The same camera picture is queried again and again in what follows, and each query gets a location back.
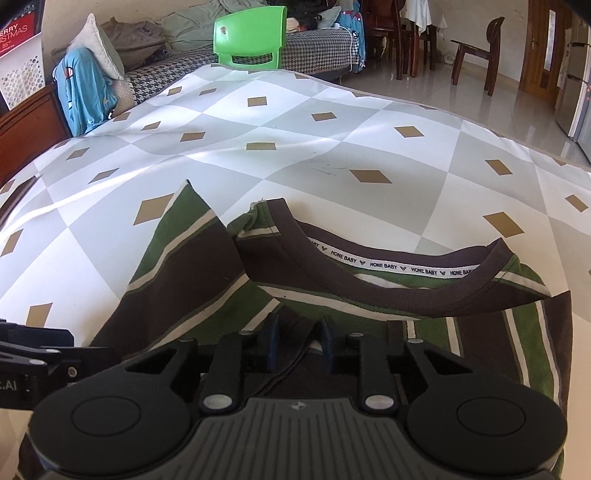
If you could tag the black jacket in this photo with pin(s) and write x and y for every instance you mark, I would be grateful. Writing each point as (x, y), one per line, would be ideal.
(307, 12)

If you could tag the gold smartphone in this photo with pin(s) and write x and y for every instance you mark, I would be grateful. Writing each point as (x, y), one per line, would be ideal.
(13, 200)

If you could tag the white grey diamond tablecloth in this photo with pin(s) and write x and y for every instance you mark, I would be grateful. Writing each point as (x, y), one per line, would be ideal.
(381, 173)

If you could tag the blue cartoon garment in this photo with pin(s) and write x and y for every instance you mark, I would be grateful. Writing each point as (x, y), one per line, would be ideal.
(85, 93)

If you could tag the dining table white cloth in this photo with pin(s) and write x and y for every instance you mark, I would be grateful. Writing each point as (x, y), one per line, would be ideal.
(425, 20)

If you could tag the grey garment on sofa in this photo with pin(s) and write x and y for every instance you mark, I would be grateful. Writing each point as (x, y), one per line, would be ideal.
(138, 44)

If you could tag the green black striped shirt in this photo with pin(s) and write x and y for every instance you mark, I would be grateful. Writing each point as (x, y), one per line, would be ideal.
(203, 280)

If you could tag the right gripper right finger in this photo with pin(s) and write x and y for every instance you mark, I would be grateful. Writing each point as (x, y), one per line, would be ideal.
(462, 416)

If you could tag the dark wooden dining chair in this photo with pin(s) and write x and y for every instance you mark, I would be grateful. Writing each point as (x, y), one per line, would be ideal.
(491, 56)

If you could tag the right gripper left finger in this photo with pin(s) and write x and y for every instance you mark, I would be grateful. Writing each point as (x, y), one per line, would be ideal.
(132, 417)

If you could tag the white grey pillow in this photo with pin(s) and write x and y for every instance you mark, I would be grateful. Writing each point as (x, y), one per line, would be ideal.
(94, 38)

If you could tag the red christmas gift bag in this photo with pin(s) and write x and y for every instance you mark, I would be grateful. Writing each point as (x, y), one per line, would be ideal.
(20, 21)

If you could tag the green plastic chair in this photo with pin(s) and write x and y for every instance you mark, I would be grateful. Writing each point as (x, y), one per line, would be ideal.
(251, 39)

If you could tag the dark red wooden cabinet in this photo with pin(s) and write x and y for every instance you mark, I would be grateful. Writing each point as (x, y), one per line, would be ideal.
(31, 128)

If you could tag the white perforated storage basket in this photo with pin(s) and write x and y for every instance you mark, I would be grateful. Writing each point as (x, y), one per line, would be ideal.
(22, 72)

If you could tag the silver refrigerator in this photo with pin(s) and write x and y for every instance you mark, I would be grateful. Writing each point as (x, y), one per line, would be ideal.
(573, 108)

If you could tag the brown wooden door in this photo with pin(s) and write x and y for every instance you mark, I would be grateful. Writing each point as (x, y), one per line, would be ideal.
(544, 48)

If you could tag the sage green blanket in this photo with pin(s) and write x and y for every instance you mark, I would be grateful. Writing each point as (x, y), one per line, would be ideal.
(192, 28)

